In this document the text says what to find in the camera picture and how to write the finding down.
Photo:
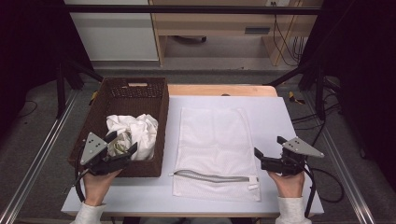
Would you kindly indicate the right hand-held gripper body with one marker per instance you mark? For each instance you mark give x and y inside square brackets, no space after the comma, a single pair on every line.
[292,161]

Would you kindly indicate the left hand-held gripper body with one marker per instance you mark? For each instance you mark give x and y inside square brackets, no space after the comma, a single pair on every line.
[93,152]

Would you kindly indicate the white garment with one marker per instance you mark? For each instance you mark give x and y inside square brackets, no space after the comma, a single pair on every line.
[140,130]

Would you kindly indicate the brown woven basket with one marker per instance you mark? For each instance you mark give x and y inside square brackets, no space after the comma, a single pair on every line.
[124,99]

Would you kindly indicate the white mesh laundry bag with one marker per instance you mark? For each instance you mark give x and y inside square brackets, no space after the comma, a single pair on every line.
[214,140]

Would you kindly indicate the person's right hand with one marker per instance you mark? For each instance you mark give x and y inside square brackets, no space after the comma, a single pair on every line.
[291,186]

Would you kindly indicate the person's left hand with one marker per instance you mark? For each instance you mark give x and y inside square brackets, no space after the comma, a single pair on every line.
[96,188]

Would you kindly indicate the yellow black tool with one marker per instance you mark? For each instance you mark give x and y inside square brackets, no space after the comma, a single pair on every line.
[294,99]

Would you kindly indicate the yellow object behind basket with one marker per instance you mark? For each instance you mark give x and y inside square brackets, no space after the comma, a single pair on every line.
[93,96]

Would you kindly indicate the black metal stand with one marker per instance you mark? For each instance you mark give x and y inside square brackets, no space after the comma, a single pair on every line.
[60,93]
[319,99]

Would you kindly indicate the wooden table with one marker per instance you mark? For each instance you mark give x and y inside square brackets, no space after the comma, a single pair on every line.
[218,90]

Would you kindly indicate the white cabinet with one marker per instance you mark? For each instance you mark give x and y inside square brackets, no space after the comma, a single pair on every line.
[115,34]

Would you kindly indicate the black curtain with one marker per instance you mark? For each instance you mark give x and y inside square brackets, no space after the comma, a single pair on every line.
[364,77]
[31,46]

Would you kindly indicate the light wooden desk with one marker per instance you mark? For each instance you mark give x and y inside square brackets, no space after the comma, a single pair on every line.
[218,25]

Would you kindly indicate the aluminium floor rail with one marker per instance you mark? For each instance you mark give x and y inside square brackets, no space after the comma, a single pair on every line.
[342,174]
[40,152]

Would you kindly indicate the black horizontal frame bar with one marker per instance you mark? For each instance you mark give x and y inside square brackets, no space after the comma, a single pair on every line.
[186,9]

